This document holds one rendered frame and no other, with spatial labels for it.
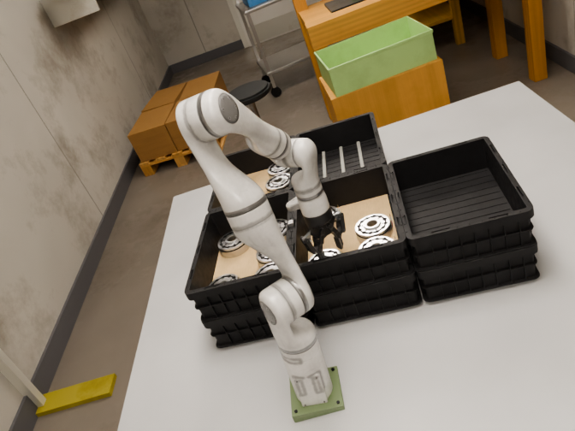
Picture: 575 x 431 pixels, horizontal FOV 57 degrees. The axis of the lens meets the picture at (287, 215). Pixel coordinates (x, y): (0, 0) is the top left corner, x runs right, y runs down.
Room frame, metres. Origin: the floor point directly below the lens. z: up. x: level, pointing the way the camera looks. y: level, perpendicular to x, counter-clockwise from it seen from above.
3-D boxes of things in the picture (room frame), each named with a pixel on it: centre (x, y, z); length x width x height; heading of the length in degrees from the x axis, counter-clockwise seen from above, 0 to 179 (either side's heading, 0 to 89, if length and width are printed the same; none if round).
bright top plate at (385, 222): (1.23, -0.21, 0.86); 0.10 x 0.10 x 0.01
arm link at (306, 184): (1.17, -0.08, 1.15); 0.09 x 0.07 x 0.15; 50
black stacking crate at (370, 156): (1.64, -0.24, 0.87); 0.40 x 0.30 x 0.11; 166
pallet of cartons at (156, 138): (4.79, 0.54, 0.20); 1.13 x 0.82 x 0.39; 172
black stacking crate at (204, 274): (1.32, 0.14, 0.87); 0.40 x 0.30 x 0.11; 166
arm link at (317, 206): (1.19, -0.07, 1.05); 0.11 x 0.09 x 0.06; 25
